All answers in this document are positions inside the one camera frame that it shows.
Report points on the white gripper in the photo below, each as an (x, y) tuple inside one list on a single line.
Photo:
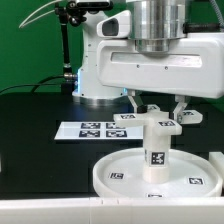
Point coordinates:
[(193, 66)]

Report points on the white cross-shaped table base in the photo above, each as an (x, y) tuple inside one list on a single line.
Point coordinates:
[(157, 121)]

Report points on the white round table top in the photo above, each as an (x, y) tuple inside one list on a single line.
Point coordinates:
[(120, 174)]

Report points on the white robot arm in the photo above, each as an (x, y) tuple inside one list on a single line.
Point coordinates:
[(153, 47)]

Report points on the white marker tag sheet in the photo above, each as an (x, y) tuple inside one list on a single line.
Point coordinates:
[(96, 131)]

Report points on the white obstacle fence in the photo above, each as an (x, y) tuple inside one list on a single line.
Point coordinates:
[(119, 210)]

